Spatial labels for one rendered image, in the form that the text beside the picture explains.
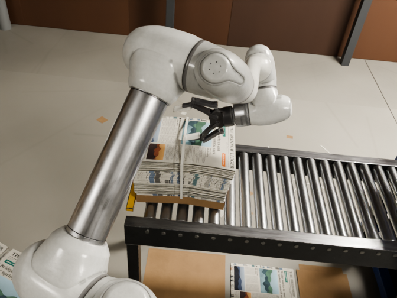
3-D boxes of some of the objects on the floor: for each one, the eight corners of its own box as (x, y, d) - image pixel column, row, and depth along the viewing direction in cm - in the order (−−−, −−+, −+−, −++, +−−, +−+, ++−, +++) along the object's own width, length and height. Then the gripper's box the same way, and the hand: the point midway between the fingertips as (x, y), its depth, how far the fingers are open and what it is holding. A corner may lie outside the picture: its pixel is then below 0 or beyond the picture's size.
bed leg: (130, 323, 210) (124, 245, 165) (132, 312, 214) (127, 233, 170) (141, 324, 210) (139, 246, 165) (143, 313, 214) (141, 234, 170)
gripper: (227, 93, 141) (168, 102, 145) (239, 147, 157) (185, 154, 161) (227, 81, 147) (170, 90, 151) (238, 135, 163) (186, 142, 167)
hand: (181, 123), depth 156 cm, fingers open, 13 cm apart
